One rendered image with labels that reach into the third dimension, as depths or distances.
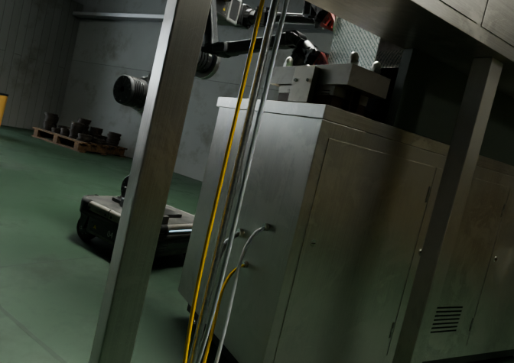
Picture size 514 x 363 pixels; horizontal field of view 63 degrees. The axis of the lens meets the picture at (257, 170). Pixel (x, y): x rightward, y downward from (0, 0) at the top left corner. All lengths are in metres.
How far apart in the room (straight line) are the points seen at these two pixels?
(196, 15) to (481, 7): 0.76
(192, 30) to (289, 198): 0.61
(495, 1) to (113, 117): 7.21
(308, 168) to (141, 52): 6.77
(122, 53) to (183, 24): 7.42
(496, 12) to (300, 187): 0.68
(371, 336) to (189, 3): 1.19
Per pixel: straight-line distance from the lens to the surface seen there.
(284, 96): 1.45
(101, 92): 8.42
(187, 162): 6.57
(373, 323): 1.53
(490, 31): 1.30
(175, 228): 2.26
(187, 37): 0.76
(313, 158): 1.15
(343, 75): 1.23
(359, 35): 1.55
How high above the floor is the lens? 0.76
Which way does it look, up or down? 4 degrees down
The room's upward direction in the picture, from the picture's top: 13 degrees clockwise
